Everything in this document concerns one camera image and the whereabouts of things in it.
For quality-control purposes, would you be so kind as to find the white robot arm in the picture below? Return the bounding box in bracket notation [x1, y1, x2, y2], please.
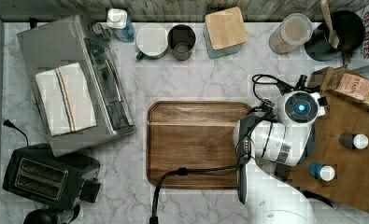
[233, 91, 327, 224]

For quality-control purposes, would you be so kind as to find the wooden drawer cabinet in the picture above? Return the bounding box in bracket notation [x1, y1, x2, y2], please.
[276, 67, 369, 213]

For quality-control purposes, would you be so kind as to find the wooden cutting board tray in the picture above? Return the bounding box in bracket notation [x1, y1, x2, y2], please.
[147, 101, 250, 185]

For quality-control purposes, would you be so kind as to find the dark grey cup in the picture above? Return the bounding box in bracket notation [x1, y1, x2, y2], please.
[167, 24, 196, 61]

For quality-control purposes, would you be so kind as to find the white mug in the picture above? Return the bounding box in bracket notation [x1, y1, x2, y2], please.
[135, 23, 168, 61]

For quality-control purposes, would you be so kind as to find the canister with wooden lid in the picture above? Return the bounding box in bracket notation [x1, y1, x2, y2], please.
[203, 7, 248, 59]

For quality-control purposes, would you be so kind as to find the silver toaster oven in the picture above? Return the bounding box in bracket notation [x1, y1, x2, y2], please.
[17, 15, 135, 157]

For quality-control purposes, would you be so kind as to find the clear blue soap bottle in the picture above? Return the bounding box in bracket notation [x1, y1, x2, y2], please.
[106, 8, 135, 43]

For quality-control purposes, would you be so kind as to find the striped white dish towel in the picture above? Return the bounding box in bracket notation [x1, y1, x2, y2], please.
[35, 63, 96, 136]

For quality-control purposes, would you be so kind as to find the clear jar with oats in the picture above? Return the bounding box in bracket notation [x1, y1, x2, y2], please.
[269, 13, 313, 55]

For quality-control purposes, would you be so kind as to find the blue shaker white cap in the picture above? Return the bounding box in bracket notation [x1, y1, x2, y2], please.
[308, 161, 335, 181]

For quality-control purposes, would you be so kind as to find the stash tea box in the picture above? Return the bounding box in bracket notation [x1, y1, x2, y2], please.
[326, 68, 369, 105]

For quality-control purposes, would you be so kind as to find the black two-slot toaster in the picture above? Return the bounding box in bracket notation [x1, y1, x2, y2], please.
[2, 144, 101, 210]

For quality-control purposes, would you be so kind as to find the wooden spatula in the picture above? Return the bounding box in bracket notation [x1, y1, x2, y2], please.
[320, 0, 339, 49]

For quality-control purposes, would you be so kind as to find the grey shaker white cap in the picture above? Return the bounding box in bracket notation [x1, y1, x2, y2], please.
[339, 133, 369, 149]

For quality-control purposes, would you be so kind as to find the black round object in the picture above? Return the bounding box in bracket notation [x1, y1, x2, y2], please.
[22, 203, 81, 224]

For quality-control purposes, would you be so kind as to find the black utensil holder pot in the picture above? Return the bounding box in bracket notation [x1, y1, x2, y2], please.
[305, 10, 365, 62]

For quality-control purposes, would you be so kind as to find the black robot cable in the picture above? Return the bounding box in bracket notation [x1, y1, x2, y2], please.
[149, 74, 297, 224]

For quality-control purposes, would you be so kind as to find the black drawer handle bar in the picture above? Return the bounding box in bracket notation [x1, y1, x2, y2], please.
[295, 75, 320, 93]

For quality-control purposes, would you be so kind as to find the black curved cable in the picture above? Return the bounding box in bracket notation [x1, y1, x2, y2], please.
[302, 189, 334, 209]

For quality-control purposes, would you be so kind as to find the black toaster power cord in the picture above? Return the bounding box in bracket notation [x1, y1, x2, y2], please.
[2, 119, 30, 147]

